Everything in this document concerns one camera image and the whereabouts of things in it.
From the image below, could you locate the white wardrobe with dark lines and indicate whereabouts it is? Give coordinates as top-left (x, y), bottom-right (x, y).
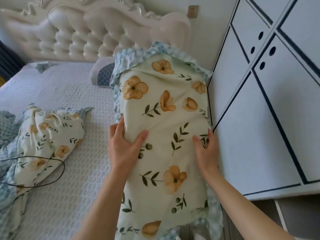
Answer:
top-left (207, 0), bottom-right (320, 201)

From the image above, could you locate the person's right hand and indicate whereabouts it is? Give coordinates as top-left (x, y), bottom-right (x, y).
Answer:
top-left (192, 128), bottom-right (221, 176)

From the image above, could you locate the beige wall socket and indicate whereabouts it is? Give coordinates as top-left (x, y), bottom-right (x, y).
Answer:
top-left (187, 5), bottom-right (200, 19)

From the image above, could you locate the white quilted mattress cover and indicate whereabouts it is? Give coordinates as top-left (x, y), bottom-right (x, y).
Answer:
top-left (0, 61), bottom-right (130, 240)

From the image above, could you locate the white pillow with blue quilting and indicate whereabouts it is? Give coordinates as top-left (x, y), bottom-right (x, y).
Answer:
top-left (90, 58), bottom-right (116, 88)

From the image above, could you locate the cream tufted headboard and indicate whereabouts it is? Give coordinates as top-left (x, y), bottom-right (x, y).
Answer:
top-left (0, 0), bottom-right (192, 63)

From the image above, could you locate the crumpled floral pillow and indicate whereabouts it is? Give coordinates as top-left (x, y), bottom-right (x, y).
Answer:
top-left (14, 105), bottom-right (93, 196)

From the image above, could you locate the person's left forearm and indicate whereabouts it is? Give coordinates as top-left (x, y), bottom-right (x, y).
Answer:
top-left (72, 169), bottom-right (132, 240)

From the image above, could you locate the person's left hand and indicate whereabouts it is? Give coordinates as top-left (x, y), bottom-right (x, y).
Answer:
top-left (108, 115), bottom-right (149, 173)

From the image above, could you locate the small blue cloth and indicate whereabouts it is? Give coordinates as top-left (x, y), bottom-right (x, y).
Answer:
top-left (31, 61), bottom-right (50, 73)

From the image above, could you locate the black cable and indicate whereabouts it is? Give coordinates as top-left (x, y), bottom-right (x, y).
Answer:
top-left (0, 153), bottom-right (66, 189)

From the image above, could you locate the person's right forearm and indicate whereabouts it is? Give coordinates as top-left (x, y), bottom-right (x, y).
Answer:
top-left (200, 170), bottom-right (298, 240)

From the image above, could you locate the large floral pillow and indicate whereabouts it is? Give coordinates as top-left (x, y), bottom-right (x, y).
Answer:
top-left (110, 42), bottom-right (224, 240)

